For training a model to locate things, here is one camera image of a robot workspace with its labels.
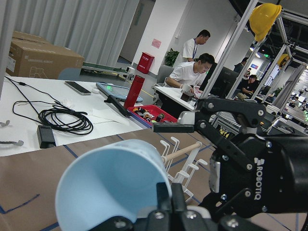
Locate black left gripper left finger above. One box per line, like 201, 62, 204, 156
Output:
156, 182, 172, 211

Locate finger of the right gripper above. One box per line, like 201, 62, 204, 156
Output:
153, 111, 195, 133

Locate white wire cup rack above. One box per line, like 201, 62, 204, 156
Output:
160, 137, 208, 202

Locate black power adapter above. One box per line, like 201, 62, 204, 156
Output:
37, 125, 56, 149

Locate blue teach pendant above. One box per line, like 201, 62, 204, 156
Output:
96, 82, 130, 102

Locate cardboard box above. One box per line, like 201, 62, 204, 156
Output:
6, 31, 84, 79

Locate yellow hard hat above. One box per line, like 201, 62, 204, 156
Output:
249, 3, 282, 42

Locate light blue cup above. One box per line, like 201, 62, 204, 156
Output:
55, 139, 170, 231

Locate black smartphone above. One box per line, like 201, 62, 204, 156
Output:
64, 81, 91, 95

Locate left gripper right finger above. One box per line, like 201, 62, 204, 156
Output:
171, 183, 187, 212

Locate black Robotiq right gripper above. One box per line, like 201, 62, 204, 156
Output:
194, 97, 308, 220

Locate coiled black cable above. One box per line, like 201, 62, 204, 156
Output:
4, 76, 94, 135

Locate red fire cabinet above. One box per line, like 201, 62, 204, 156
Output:
137, 52, 154, 74

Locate red thermos bottle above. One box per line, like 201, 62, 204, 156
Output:
124, 75, 145, 109

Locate seated man white shirt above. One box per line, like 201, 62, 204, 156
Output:
164, 53, 215, 92

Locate red parts bin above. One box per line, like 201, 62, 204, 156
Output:
127, 105, 177, 128

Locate standing man white shirt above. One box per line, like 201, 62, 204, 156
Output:
182, 29, 211, 62

